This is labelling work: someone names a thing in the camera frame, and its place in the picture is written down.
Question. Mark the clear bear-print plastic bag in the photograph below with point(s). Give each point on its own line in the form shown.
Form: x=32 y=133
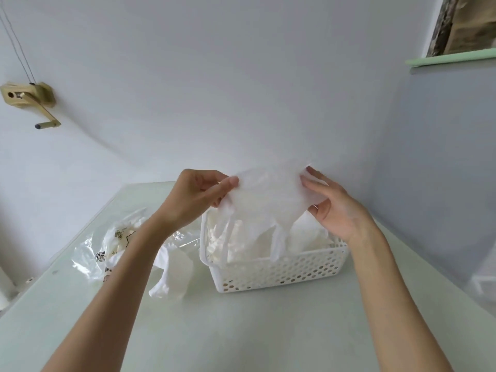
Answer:
x=89 y=259

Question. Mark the person's left forearm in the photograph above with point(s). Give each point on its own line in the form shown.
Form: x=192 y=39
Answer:
x=104 y=306

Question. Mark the person's right forearm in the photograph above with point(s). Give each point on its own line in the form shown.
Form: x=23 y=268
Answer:
x=399 y=309

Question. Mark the person's right hand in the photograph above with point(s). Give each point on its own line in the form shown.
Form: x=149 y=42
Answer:
x=341 y=213

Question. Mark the brass wall crank winch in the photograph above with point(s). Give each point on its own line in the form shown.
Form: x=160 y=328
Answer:
x=42 y=92

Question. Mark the stack of white gloves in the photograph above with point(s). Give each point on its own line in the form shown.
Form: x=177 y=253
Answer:
x=310 y=236

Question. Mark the person's left hand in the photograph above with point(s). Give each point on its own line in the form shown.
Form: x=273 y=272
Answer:
x=193 y=197

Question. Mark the white perforated plastic basket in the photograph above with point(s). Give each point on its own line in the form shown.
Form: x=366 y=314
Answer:
x=286 y=271

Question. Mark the pale green shelf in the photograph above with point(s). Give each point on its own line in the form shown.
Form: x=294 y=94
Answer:
x=449 y=58

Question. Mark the white cotton glove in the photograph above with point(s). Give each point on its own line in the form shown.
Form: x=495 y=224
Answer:
x=271 y=197

